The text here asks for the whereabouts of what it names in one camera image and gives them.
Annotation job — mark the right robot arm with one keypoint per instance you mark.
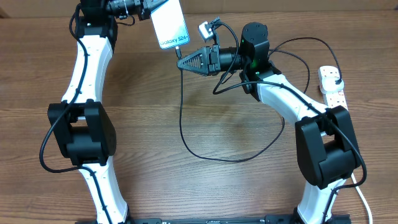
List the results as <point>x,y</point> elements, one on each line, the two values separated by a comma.
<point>326,144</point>

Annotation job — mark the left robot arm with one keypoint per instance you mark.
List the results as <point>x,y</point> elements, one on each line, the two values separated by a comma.
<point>83,130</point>

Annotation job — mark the white power strip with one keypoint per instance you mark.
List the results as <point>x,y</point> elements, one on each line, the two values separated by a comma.
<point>334,99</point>

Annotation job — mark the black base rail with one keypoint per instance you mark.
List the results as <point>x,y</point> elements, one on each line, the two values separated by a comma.
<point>211,221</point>

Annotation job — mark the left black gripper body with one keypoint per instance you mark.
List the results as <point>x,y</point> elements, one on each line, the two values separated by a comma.
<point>144,13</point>

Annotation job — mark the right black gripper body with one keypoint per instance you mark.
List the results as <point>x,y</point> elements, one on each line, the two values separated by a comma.
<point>214,60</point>

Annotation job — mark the white charger plug adapter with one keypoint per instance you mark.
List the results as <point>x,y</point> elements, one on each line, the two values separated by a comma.
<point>329,85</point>

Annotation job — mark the smartphone with blue screen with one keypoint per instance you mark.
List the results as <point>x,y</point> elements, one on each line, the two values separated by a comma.
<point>169,25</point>

